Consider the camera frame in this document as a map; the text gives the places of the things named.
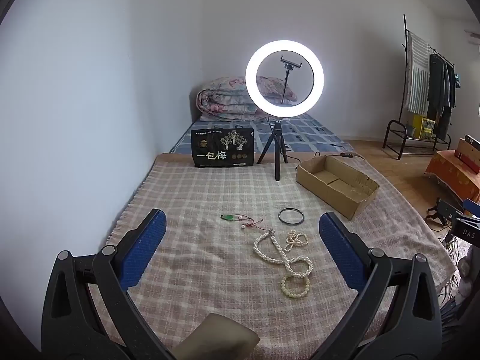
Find striped towel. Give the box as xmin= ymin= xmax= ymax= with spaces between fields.
xmin=406 ymin=32 xmax=431 ymax=115

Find white ring light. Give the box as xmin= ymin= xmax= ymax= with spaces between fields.
xmin=245 ymin=40 xmax=325 ymax=119

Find black clothes rack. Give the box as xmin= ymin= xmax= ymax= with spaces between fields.
xmin=382 ymin=14 xmax=456 ymax=160

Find cardboard box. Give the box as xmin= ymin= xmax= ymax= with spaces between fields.
xmin=295 ymin=155 xmax=380 ymax=221

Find small pearl necklace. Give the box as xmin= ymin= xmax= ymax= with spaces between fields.
xmin=284 ymin=232 xmax=309 ymax=253

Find black phone holder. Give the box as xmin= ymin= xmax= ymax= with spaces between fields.
xmin=280 ymin=55 xmax=302 ymax=105

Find green pendant red cord necklace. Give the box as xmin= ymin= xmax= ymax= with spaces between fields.
xmin=220 ymin=213 xmax=274 ymax=233

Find plaid blanket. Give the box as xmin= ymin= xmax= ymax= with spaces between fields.
xmin=107 ymin=152 xmax=456 ymax=349

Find dark hanging clothes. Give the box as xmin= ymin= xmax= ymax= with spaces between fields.
xmin=427 ymin=53 xmax=456 ymax=139

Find bundle of floor cables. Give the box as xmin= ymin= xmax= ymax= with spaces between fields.
xmin=440 ymin=232 xmax=467 ymax=299

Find blue patterned bed sheet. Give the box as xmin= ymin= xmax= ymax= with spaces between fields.
xmin=169 ymin=112 xmax=355 ymax=154

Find black snack bag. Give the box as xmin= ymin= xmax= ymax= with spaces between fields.
xmin=190 ymin=127 xmax=256 ymax=168

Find folded floral quilt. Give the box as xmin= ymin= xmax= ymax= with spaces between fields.
xmin=197 ymin=76 xmax=297 ymax=122

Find person's khaki trouser knee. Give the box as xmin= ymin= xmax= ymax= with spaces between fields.
xmin=176 ymin=313 xmax=260 ymax=360

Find yellow box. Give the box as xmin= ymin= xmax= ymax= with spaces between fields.
xmin=412 ymin=114 xmax=436 ymax=139

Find cream bead bracelet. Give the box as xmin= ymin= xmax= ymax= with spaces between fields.
xmin=280 ymin=275 xmax=312 ymax=299

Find long pearl necklace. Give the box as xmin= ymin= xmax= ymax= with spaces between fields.
xmin=253 ymin=230 xmax=313 ymax=283

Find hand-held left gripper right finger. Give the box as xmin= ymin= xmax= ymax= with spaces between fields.
xmin=319 ymin=212 xmax=443 ymax=360

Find dark bangle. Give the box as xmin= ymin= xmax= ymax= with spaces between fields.
xmin=278 ymin=207 xmax=305 ymax=227

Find black tripod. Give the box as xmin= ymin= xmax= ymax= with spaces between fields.
xmin=257 ymin=120 xmax=289 ymax=181

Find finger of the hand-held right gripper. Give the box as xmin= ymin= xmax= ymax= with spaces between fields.
xmin=437 ymin=198 xmax=480 ymax=220

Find orange cloth covered stool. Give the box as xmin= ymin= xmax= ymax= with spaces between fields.
xmin=425 ymin=150 xmax=480 ymax=203

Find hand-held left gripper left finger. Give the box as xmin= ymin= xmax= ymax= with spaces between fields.
xmin=41 ymin=208 xmax=177 ymax=360

